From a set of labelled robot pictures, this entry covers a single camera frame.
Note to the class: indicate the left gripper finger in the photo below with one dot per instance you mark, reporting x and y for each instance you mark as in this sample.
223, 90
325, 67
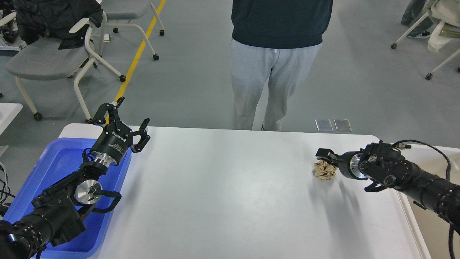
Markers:
142, 132
107, 113

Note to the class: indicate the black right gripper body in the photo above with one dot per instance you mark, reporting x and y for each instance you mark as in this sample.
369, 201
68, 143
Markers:
348, 165

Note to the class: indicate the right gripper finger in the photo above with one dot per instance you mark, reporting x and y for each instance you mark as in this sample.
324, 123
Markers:
328, 156

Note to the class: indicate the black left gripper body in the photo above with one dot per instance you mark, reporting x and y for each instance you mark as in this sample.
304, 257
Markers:
112, 145

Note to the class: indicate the brown paper ball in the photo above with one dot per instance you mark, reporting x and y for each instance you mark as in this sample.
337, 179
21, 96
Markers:
324, 171

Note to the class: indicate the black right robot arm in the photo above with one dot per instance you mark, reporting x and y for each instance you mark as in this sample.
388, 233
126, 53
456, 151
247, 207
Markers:
387, 168

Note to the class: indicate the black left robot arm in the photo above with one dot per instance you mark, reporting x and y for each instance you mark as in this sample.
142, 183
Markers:
60, 210

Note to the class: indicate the left floor outlet plate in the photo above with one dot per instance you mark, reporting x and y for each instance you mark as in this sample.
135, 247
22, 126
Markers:
324, 125

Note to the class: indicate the blue plastic bin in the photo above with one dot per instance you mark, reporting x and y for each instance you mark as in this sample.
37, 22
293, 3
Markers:
62, 157

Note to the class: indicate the grey chair with jacket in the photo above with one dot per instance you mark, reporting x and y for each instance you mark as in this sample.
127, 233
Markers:
43, 61

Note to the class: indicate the white side table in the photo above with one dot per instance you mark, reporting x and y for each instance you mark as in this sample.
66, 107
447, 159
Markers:
8, 112

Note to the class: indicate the beige plastic bin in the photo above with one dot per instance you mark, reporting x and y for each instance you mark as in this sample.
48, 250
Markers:
433, 229

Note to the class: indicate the grey chair behind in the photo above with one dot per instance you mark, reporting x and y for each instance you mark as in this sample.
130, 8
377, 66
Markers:
119, 13

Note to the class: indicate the black jacket on chair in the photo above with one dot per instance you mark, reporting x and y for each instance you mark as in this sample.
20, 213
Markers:
36, 18

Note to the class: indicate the person in grey sweatpants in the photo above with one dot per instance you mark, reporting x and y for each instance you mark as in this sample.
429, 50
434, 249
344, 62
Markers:
274, 42

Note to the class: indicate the seated person top right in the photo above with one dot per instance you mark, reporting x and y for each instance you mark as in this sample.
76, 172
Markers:
414, 11

